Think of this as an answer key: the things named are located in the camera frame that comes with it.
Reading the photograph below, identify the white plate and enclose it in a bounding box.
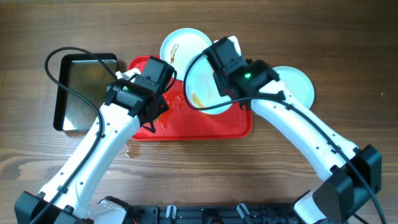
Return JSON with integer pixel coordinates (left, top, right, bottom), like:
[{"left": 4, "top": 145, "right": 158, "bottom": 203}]
[
  {"left": 273, "top": 66, "right": 315, "bottom": 109},
  {"left": 184, "top": 35, "right": 243, "bottom": 116},
  {"left": 159, "top": 28, "right": 212, "bottom": 80}
]

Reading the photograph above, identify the white plate top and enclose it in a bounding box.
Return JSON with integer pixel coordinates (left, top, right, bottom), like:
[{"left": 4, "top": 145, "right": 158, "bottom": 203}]
[{"left": 159, "top": 28, "right": 212, "bottom": 80}]

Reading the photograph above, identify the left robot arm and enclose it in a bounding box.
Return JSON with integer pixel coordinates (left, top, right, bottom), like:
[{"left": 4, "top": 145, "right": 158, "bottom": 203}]
[{"left": 14, "top": 57, "right": 177, "bottom": 223}]

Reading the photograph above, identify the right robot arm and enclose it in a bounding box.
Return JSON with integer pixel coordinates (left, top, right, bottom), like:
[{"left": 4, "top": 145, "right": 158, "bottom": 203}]
[{"left": 203, "top": 37, "right": 386, "bottom": 223}]

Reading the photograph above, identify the red plastic tray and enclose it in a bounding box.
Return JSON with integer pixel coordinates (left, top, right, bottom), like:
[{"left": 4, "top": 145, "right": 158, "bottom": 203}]
[{"left": 127, "top": 55, "right": 254, "bottom": 142}]

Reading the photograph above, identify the black metal tray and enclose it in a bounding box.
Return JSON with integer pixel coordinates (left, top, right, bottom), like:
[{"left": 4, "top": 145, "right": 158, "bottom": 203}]
[{"left": 53, "top": 53, "right": 118, "bottom": 131}]

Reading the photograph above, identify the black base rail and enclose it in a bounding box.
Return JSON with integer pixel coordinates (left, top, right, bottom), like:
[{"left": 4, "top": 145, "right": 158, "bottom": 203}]
[{"left": 123, "top": 203, "right": 303, "bottom": 224}]

